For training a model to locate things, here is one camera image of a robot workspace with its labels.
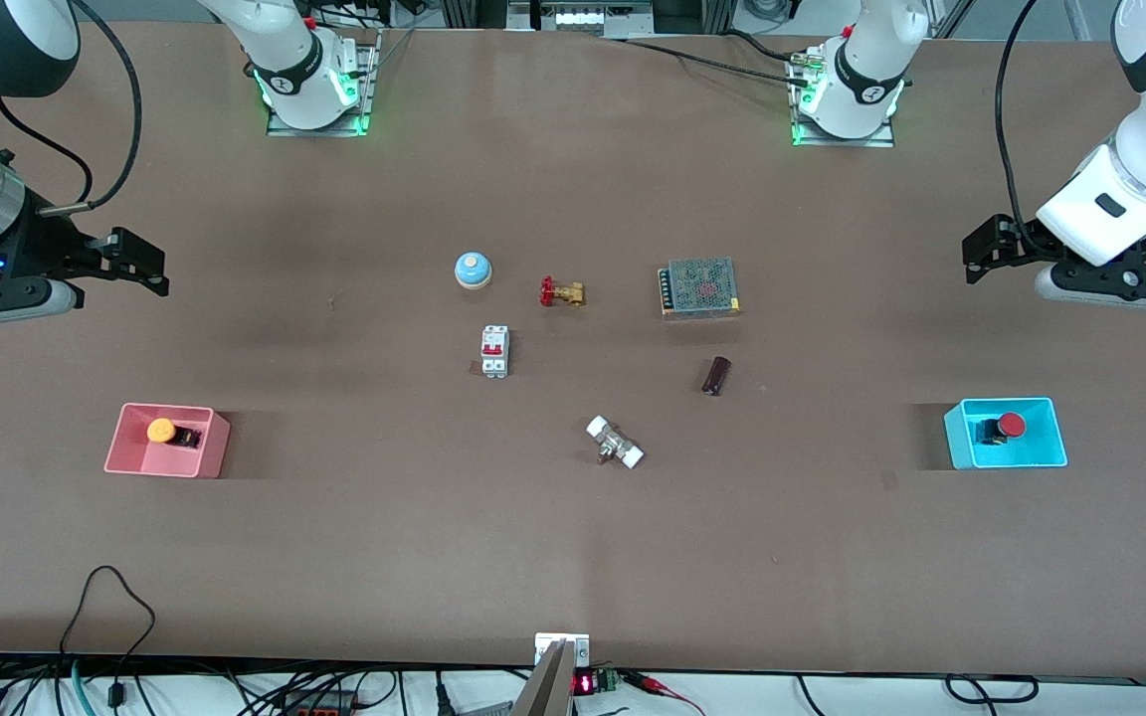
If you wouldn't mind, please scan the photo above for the yellow push button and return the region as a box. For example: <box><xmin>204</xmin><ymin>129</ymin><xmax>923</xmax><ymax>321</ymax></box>
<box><xmin>146</xmin><ymin>418</ymin><xmax>204</xmax><ymax>450</ymax></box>

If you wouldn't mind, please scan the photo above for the red push button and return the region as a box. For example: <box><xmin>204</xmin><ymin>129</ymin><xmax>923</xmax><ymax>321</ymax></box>
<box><xmin>976</xmin><ymin>412</ymin><xmax>1028</xmax><ymax>446</ymax></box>

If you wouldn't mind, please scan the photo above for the pink plastic bin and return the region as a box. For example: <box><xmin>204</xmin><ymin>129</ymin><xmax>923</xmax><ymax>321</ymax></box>
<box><xmin>103</xmin><ymin>403</ymin><xmax>232</xmax><ymax>480</ymax></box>

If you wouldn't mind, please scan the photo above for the cyan plastic bin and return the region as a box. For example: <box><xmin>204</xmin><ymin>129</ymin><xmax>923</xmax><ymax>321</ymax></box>
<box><xmin>944</xmin><ymin>397</ymin><xmax>1069</xmax><ymax>470</ymax></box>

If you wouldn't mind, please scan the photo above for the metal mesh power supply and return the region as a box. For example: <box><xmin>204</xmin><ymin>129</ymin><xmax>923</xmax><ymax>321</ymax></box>
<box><xmin>659</xmin><ymin>257</ymin><xmax>742</xmax><ymax>320</ymax></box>

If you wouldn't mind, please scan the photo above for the white red circuit breaker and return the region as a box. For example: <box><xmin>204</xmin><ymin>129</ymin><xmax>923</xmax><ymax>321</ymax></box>
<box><xmin>479</xmin><ymin>325</ymin><xmax>511</xmax><ymax>379</ymax></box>

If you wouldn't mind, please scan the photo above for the metal fitting with white ends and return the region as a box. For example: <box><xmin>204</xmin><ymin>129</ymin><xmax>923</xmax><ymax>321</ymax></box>
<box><xmin>586</xmin><ymin>415</ymin><xmax>646</xmax><ymax>470</ymax></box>

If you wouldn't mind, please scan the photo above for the black box with red switches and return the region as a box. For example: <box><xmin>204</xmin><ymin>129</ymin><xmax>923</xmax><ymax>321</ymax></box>
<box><xmin>280</xmin><ymin>691</ymin><xmax>360</xmax><ymax>716</ymax></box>

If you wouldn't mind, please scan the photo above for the red clip lead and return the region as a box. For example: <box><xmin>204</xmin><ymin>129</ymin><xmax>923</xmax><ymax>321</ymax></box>
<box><xmin>623</xmin><ymin>671</ymin><xmax>705</xmax><ymax>716</ymax></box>

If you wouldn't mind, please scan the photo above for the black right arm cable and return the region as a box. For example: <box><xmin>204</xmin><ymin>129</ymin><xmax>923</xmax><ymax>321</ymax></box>
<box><xmin>0</xmin><ymin>0</ymin><xmax>144</xmax><ymax>216</ymax></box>

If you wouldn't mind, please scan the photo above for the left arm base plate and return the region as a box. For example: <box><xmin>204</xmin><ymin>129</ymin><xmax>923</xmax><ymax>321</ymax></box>
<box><xmin>792</xmin><ymin>48</ymin><xmax>897</xmax><ymax>149</ymax></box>

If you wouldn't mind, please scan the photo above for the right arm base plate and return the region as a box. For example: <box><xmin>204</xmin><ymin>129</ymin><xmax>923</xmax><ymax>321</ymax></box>
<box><xmin>267</xmin><ymin>28</ymin><xmax>381</xmax><ymax>138</ymax></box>

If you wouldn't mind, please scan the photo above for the black table cable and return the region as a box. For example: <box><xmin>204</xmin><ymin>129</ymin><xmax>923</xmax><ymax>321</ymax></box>
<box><xmin>613</xmin><ymin>30</ymin><xmax>813</xmax><ymax>90</ymax></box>

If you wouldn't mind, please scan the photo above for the thin black looped cable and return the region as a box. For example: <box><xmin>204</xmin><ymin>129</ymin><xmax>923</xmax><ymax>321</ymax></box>
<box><xmin>59</xmin><ymin>565</ymin><xmax>157</xmax><ymax>716</ymax></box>

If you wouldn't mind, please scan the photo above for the black coiled cable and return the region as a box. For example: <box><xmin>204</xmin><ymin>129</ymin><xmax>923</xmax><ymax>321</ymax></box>
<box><xmin>945</xmin><ymin>674</ymin><xmax>1040</xmax><ymax>705</ymax></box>

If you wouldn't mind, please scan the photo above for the white device in aluminium frame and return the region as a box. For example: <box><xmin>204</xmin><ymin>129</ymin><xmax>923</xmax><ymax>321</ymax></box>
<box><xmin>508</xmin><ymin>0</ymin><xmax>656</xmax><ymax>34</ymax></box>

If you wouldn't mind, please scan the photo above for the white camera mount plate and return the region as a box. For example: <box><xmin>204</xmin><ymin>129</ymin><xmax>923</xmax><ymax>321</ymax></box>
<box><xmin>534</xmin><ymin>632</ymin><xmax>591</xmax><ymax>667</ymax></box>

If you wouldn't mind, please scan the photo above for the grey camera pole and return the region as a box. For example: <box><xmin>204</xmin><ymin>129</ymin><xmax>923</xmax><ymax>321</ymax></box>
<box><xmin>511</xmin><ymin>639</ymin><xmax>575</xmax><ymax>716</ymax></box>

